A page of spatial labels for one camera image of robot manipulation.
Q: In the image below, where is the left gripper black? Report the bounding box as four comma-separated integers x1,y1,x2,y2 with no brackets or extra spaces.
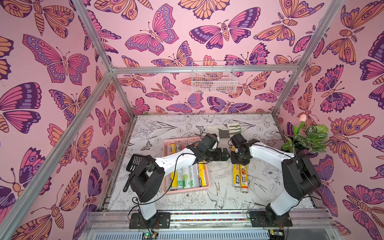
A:
203,148,231,162

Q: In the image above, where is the yellow plastic wrap roll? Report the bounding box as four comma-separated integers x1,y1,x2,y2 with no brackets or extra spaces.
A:
240,165,249,194
169,142,178,191
232,164,241,189
198,164,207,187

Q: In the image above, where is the white red-label wrap roll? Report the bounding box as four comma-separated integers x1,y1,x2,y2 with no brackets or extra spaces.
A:
192,164,200,188

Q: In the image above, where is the white green plastic wrap roll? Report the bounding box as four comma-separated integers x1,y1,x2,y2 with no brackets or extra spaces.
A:
182,166,193,189
177,169,184,190

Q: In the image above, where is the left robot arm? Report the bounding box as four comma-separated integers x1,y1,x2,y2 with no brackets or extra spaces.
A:
123,141,230,221

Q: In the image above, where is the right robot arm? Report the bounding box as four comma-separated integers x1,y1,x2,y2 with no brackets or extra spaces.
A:
231,140,322,217

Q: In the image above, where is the pink perforated plastic basket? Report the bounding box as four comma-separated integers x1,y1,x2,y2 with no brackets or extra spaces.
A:
162,137,211,194

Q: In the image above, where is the folded beige green cloth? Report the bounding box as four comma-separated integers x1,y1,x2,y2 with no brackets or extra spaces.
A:
207,123,242,139

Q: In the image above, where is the potted green plant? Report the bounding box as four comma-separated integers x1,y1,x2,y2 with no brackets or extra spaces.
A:
282,114,329,156

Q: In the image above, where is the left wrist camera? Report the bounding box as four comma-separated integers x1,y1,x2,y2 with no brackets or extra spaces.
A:
199,134,219,150

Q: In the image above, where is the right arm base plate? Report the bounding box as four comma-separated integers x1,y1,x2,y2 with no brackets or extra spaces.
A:
247,210,293,228

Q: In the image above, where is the white wire wall basket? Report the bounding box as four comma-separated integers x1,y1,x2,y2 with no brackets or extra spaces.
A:
190,65,238,94

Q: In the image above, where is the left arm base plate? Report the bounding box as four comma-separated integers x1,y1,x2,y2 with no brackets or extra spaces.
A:
129,212,171,230

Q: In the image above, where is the aluminium front rail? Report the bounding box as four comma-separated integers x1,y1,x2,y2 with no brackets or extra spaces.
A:
86,209,336,230

